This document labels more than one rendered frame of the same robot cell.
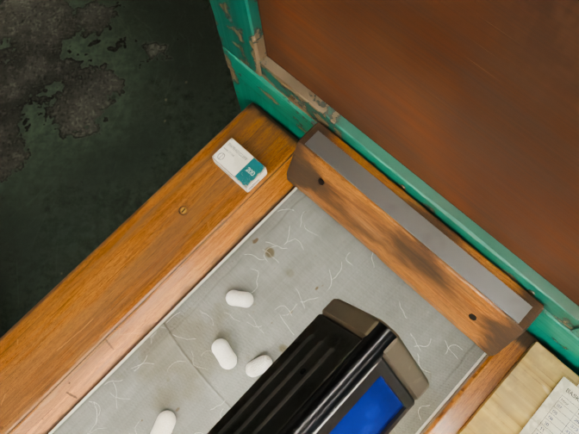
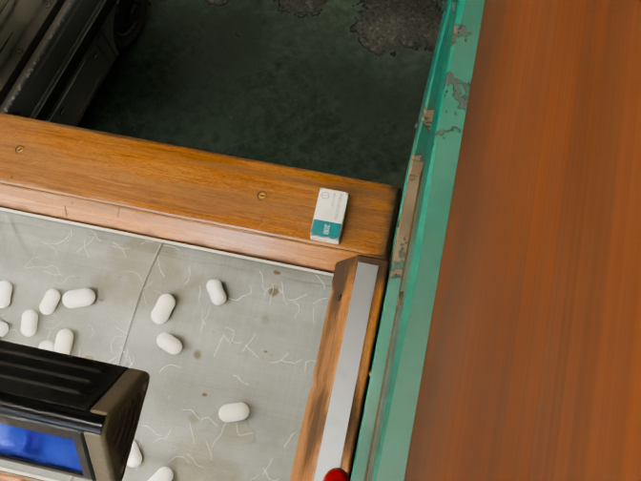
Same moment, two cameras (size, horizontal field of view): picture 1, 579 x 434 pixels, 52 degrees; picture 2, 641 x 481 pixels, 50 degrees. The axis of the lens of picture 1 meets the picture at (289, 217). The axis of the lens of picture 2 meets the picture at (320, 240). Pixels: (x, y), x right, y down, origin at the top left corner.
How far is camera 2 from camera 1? 24 cm
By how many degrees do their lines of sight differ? 16
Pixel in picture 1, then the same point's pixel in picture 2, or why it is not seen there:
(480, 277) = not seen: outside the picture
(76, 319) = (122, 173)
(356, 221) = (323, 350)
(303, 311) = (238, 352)
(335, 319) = (115, 382)
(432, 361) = not seen: outside the picture
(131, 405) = (85, 261)
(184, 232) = (243, 209)
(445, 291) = (302, 467)
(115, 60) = not seen: hidden behind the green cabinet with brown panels
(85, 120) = (380, 37)
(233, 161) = (327, 209)
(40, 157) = (320, 24)
